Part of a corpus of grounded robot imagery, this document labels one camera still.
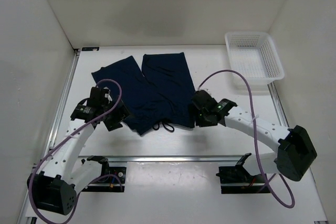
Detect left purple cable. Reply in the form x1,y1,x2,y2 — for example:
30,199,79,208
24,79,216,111
28,78,123,221

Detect aluminium frame rail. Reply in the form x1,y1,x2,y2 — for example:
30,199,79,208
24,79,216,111
78,155,279,164

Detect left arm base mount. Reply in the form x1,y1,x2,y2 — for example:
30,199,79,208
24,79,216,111
76,156,127,193

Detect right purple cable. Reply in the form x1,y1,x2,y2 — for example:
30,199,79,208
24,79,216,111
198,69,296,209

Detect purple cable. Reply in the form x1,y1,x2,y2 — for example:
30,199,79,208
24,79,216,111
198,69,296,209
28,78,123,221

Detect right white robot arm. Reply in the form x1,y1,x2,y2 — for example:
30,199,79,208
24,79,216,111
192,90,317,182

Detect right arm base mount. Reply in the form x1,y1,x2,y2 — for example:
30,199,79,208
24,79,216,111
216,153,270,195

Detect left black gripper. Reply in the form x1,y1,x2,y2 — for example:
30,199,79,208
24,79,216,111
100,95,135,131

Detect white plastic basket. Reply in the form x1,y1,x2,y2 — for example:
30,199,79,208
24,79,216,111
225,31,285,91

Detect navy blue shorts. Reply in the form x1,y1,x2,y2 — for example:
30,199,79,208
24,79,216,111
91,52,195,135

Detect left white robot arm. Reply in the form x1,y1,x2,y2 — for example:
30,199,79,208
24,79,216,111
27,87,130,215

